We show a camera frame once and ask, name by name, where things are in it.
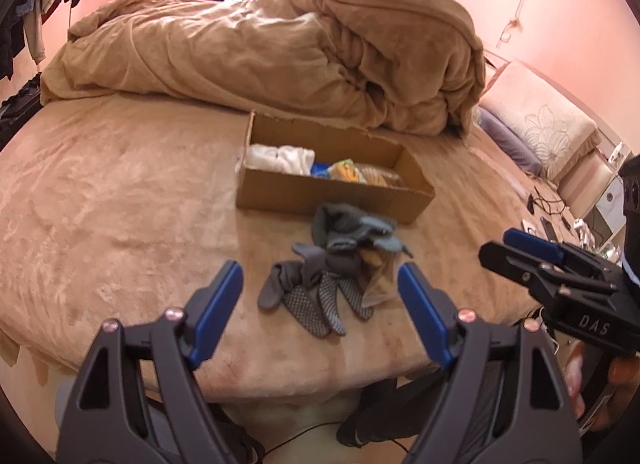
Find person's right hand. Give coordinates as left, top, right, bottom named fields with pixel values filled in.
left=563, top=342, right=639, bottom=434

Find cream embroidered pillow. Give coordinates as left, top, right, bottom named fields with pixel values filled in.
left=480, top=62, right=601, bottom=184

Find padded headboard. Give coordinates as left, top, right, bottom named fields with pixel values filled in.
left=480, top=57, right=615, bottom=215

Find grey purple pillow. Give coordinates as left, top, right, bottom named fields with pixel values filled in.
left=478, top=107, right=542, bottom=176

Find brown cardboard box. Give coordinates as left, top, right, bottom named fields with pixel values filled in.
left=235, top=112, right=435, bottom=224

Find black cable on bed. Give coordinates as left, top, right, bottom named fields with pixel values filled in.
left=524, top=185, right=572, bottom=233

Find tan fleece duvet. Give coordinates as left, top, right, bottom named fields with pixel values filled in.
left=41, top=0, right=485, bottom=136

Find tan bed sheet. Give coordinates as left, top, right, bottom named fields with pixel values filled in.
left=0, top=94, right=566, bottom=405

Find white socks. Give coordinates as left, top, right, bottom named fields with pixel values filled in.
left=244, top=143, right=316, bottom=176

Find white bedside table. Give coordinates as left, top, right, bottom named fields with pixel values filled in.
left=584, top=141, right=629, bottom=254

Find blue tissue pack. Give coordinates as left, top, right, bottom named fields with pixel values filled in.
left=310, top=162, right=330, bottom=178

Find grey blue socks bundle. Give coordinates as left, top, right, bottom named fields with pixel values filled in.
left=257, top=203, right=413, bottom=339

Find black suitcase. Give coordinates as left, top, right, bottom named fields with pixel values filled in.
left=0, top=73, right=42, bottom=149

